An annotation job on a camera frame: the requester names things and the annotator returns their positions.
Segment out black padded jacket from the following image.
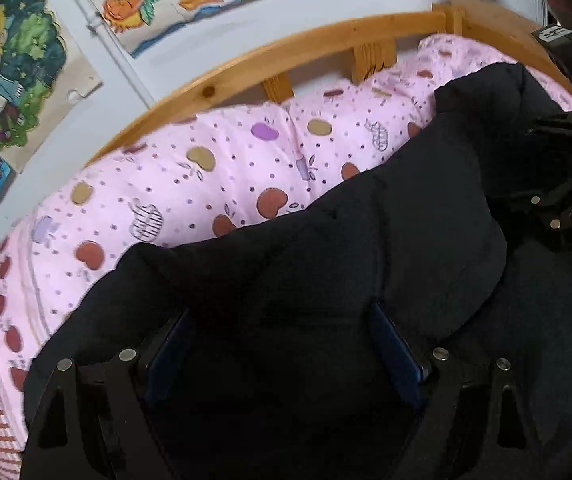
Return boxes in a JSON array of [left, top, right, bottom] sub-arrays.
[[21, 62, 572, 480]]

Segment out pink fruit print quilt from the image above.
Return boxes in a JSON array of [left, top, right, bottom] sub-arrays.
[[0, 34, 572, 479]]

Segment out blond boy cartoon drawing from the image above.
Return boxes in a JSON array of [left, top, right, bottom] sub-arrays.
[[0, 0, 102, 172]]

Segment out wooden bed frame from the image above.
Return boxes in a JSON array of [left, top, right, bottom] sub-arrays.
[[90, 0, 572, 162]]

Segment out white wall cable conduit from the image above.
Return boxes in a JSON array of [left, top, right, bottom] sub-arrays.
[[52, 0, 155, 111]]

